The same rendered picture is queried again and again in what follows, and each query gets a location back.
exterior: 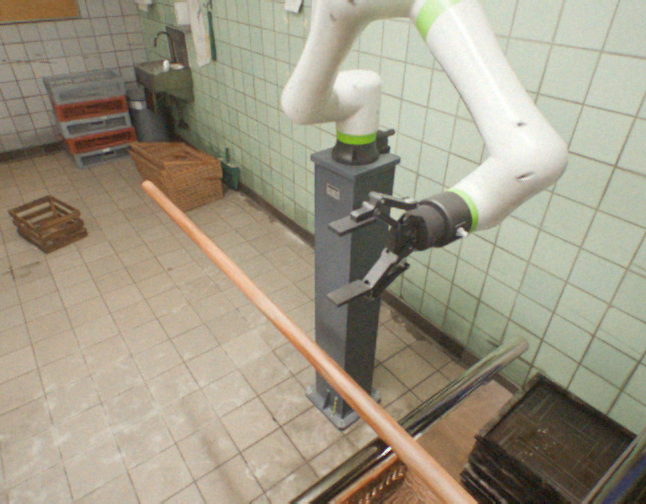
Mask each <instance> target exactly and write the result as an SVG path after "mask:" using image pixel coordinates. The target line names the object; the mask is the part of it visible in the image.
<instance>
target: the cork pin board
mask: <svg viewBox="0 0 646 504"><path fill-rule="evenodd" d="M81 18H82V16H81V13H80V9H79V6H78V1H77V0H0V24H10V23H24V22H37V21H52V20H65V19H81Z"/></svg>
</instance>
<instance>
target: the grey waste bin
mask: <svg viewBox="0 0 646 504"><path fill-rule="evenodd" d="M125 97H126V102H127V106H128V109H129V110H128V111H129V117H130V121H131V125H133V127H135V131H136V135H137V139H138V141H139V142H144V143H172V142H171V140H170V135H169V130H168V125H167V120H166V115H165V110H163V104H162V103H163V100H162V97H161V92H159V93H155V100H156V108H157V114H155V115H154V114H153V113H151V112H150V111H149V109H147V108H146V107H147V106H146V99H145V92H144V88H140V89H133V90H129V91H126V95H125Z"/></svg>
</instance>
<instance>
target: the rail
mask: <svg viewBox="0 0 646 504"><path fill-rule="evenodd" d="M645 495H646V433H644V434H643V436H642V438H641V439H640V440H639V441H638V442H637V444H636V445H635V446H634V447H633V448H632V450H631V451H630V452H629V453H628V454H627V456H626V457H625V458H624V459H623V461H622V462H621V464H620V465H618V466H617V468H616V469H615V470H614V471H613V472H612V474H611V475H610V476H609V477H608V478H607V480H606V481H605V482H604V483H603V484H602V486H601V487H600V488H599V489H598V492H597V493H596V494H595V495H594V496H593V498H591V499H590V500H589V501H588V502H587V504H639V503H640V502H641V501H642V499H643V498H644V497H645Z"/></svg>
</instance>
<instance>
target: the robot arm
mask: <svg viewBox="0 0 646 504"><path fill-rule="evenodd" d="M393 18H406V19H410V20H411V21H412V23H413V25H414V26H415V28H416V30H417V31H418V33H419V34H420V36H421V37H422V39H423V41H424V42H425V44H426V45H427V48H428V49H430V50H431V51H429V52H431V53H432V55H433V56H434V57H435V59H436V60H437V61H438V63H439V64H440V66H441V67H442V68H443V70H444V71H445V73H446V74H447V76H448V78H449V80H450V81H451V83H452V84H453V86H454V88H455V89H456V91H457V93H458V94H459V96H460V98H461V99H462V101H463V103H464V105H465V106H467V108H468V111H469V113H470V115H471V117H472V119H473V121H474V123H475V125H476V127H477V129H478V131H479V133H480V135H481V137H483V139H484V141H485V145H486V147H487V150H488V152H489V158H488V159H487V160H486V161H485V162H484V163H483V164H482V165H481V166H479V167H478V168H477V169H476V170H474V171H472V172H471V173H470V174H468V175H467V177H466V178H464V179H463V180H461V181H460V182H459V183H458V184H457V185H455V186H454V187H452V188H450V189H448V190H445V191H442V192H440V193H437V194H435V195H432V196H430V197H427V198H425V199H422V200H420V201H416V200H414V199H412V198H410V197H409V196H406V197H402V198H398V197H394V196H390V195H386V194H381V193H377V192H374V191H372V192H370V193H369V196H368V197H369V198H370V200H369V203H367V201H364V203H363V204H362V206H361V207H362V208H361V209H359V210H356V211H353V212H352V213H351V216H348V217H346V218H342V219H339V220H337V221H334V222H332V223H329V224H328V229H329V230H331V231H332V232H334V233H335V234H337V235H338V236H343V235H346V234H349V233H351V232H354V231H356V230H359V229H361V228H363V227H366V226H368V225H371V224H373V223H376V218H378V219H379V220H381V221H382V222H384V223H386V224H388V225H390V226H391V228H390V230H389V231H388V235H387V236H388V240H387V244H385V248H384V249H383V250H382V253H381V258H380V259H379V260H378V261H377V263H376V264H375V265H374V267H373V268H372V269H371V270H370V272H369V273H368V274H367V276H366V277H365V278H364V279H363V281H361V280H359V279H358V280H356V281H354V282H352V283H350V284H348V285H346V286H344V287H341V288H339V289H337V290H335V291H333V292H331V293H329V294H327V299H328V300H330V301H331V303H332V304H333V305H334V306H335V307H336V308H339V307H342V306H344V305H346V304H348V303H350V302H352V301H355V299H357V298H359V297H361V296H363V295H364V296H365V297H366V298H368V300H369V301H370V302H373V301H374V300H375V299H376V298H377V296H378V295H379V294H380V293H381V292H382V291H383V290H385V289H386V288H387V287H388V286H389V285H390V284H391V283H392V282H393V281H394V280H395V279H396V278H397V277H398V276H399V275H400V274H401V273H403V272H405V271H406V270H408V269H409V267H410V264H408V263H407V257H408V256H409V255H410V254H411V253H413V252H424V251H427V249H429V248H431V247H434V248H440V247H443V246H445V245H447V244H450V243H452V242H454V241H456V240H458V239H460V238H462V237H465V238H467V237H468V236H469V234H471V233H473V232H478V231H484V230H489V229H492V228H494V227H496V226H497V225H499V224H500V223H501V222H503V221H504V220H505V219H506V218H508V217H509V216H510V215H511V213H512V212H513V211H514V210H515V209H517V208H518V207H519V206H520V205H522V204H523V203H524V202H526V201H528V200H530V199H531V198H533V197H534V196H536V195H537V194H539V193H541V192H542V191H544V190H546V189H548V188H549V187H552V186H553V185H555V183H556V182H557V181H558V180H559V179H560V178H561V176H562V175H563V173H564V171H565V169H566V166H567V162H568V151H567V147H566V145H565V143H564V141H563V140H562V138H561V137H560V136H559V135H558V134H557V132H556V131H555V130H554V129H553V128H552V126H551V125H550V124H549V123H548V120H547V119H546V118H545V117H543V115H542V114H541V113H540V111H539V110H538V109H537V107H536V106H535V105H534V104H533V103H534V102H533V101H532V100H531V98H530V97H529V95H528V94H527V92H526V91H525V89H524V86H523V85H522V83H521V82H520V80H519V78H518V77H517V75H516V73H515V72H513V70H512V68H511V67H510V65H509V63H508V61H507V59H506V56H505V55H504V53H503V51H502V49H501V47H500V45H499V43H498V41H497V39H496V37H495V35H494V32H493V30H492V27H491V25H490V22H489V20H488V18H487V15H486V13H485V10H484V8H483V5H482V3H481V2H480V1H479V0H318V1H317V7H316V11H315V17H314V21H313V24H312V28H311V31H310V34H309V38H308V41H307V44H306V47H305V50H304V52H303V55H302V57H301V59H300V62H298V64H297V66H296V69H295V71H294V73H293V75H292V76H291V78H290V79H289V81H288V83H287V84H286V86H285V87H284V89H283V92H282V97H281V105H282V109H283V111H284V113H285V115H286V116H287V117H288V118H289V119H290V120H291V121H292V122H294V123H296V124H301V125H310V124H318V123H326V122H334V121H335V132H336V142H335V145H334V147H333V149H332V150H331V156H332V158H333V159H334V161H336V162H338V163H341V164H345V165H351V166H363V165H369V164H372V162H374V161H376V160H377V159H379V156H380V153H381V154H387V153H389V152H390V149H391V146H389V145H388V142H389V140H388V137H391V136H394V135H395V129H394V128H391V129H388V130H385V132H384V130H382V131H381V129H379V119H380V108H381V94H382V79H381V77H380V76H379V75H378V74H376V73H374V72H370V71H364V70H354V71H346V72H341V69H342V66H343V64H344V63H345V61H346V59H347V57H348V55H349V53H350V52H351V50H352V48H353V47H354V45H355V44H356V42H357V41H358V38H359V37H360V35H361V34H362V32H363V31H364V29H366V28H367V27H368V25H369V24H371V23H372V22H374V21H379V20H385V19H393ZM380 205H381V206H386V207H391V208H395V209H400V210H402V211H404V212H405V213H403V214H402V215H401V216H400V218H399V219H398V220H397V221H396V220H395V219H393V218H392V217H390V216H389V215H387V214H386V213H385V212H382V211H381V210H379V208H380ZM374 216H375V217H376V218H375V217H374ZM390 252H391V253H392V254H394V255H396V256H397V257H396V258H393V257H392V256H390V255H389V253H390ZM367 284H368V285H367Z"/></svg>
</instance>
